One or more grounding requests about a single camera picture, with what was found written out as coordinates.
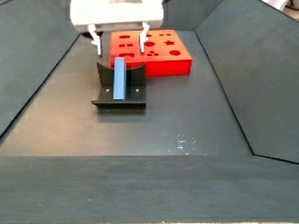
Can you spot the red shape-sorter block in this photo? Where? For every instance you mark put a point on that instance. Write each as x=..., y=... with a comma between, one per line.
x=165, y=56

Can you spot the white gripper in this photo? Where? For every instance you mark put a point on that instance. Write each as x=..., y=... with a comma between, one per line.
x=117, y=15

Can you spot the black curved fixture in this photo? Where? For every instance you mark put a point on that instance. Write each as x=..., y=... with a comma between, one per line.
x=135, y=88

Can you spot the blue arch bar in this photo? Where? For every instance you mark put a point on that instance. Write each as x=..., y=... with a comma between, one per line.
x=121, y=79

